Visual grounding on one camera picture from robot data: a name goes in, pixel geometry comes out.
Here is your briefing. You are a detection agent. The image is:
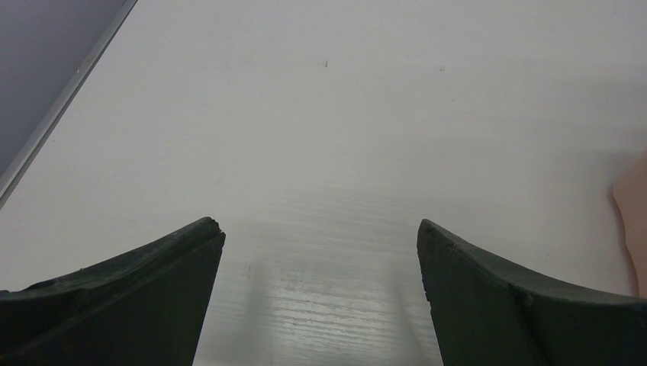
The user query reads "pink plastic bin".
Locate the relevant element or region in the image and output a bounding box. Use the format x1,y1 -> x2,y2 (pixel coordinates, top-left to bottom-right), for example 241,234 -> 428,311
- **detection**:
612,152 -> 646,298

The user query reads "aluminium table edge rail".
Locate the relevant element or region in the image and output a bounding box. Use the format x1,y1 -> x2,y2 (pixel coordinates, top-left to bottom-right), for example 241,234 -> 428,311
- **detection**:
1,1 -> 136,203

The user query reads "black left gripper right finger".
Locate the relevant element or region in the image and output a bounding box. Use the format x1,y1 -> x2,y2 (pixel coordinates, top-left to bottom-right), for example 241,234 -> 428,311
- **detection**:
417,220 -> 646,365

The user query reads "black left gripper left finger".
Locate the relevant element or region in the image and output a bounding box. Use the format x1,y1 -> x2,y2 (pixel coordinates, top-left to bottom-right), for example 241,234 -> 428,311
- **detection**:
1,217 -> 225,365

